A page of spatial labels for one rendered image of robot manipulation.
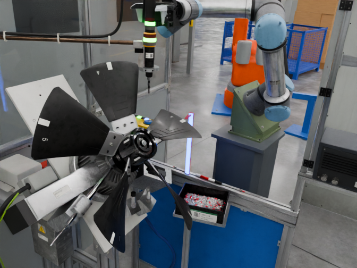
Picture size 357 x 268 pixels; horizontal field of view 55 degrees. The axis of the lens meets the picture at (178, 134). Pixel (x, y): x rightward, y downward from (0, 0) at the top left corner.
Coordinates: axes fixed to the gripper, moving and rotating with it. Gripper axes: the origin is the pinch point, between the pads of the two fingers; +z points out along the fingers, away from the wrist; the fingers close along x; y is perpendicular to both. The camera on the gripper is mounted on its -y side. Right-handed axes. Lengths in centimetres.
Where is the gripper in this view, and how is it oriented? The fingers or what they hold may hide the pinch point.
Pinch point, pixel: (144, 6)
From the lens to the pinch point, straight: 116.4
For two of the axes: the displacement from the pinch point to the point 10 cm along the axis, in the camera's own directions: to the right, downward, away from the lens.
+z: -5.1, 3.3, -8.0
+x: -8.6, -2.5, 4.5
